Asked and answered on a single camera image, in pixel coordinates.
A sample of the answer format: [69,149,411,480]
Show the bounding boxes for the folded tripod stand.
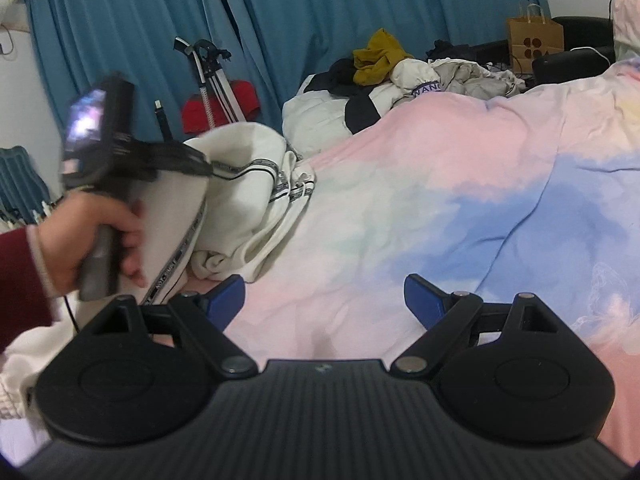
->
[173,36,240,128]

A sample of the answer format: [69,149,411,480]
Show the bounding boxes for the blue curtain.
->
[22,0,551,148]

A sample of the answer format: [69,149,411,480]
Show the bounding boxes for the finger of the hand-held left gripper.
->
[131,137,213,181]

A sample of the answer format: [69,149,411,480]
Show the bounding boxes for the blue striped cloth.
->
[0,146,53,225]

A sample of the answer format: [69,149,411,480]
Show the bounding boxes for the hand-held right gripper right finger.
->
[390,274,577,375]

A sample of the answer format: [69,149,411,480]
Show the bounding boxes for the brown paper bag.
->
[507,0,565,74]

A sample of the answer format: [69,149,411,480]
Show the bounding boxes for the black cable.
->
[62,295,80,333]

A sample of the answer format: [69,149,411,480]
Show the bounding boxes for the pastel tie-dye bed blanket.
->
[150,57,640,453]

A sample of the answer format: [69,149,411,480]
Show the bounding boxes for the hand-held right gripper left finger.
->
[75,274,259,377]

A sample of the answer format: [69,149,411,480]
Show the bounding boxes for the person's left forearm red sleeve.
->
[0,225,55,353]

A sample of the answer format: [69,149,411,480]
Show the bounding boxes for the pile of white and black clothes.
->
[281,40,527,158]

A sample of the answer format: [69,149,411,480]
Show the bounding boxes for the person's left hand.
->
[36,191,149,297]

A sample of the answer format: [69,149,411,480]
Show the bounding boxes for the red bag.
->
[181,80,263,134]

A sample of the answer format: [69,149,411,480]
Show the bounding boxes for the white garment with black trim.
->
[0,122,317,418]

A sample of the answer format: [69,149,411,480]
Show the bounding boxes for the black armchair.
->
[531,16,615,86]

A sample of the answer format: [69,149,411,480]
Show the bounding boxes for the mustard yellow garment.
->
[353,28,415,86]

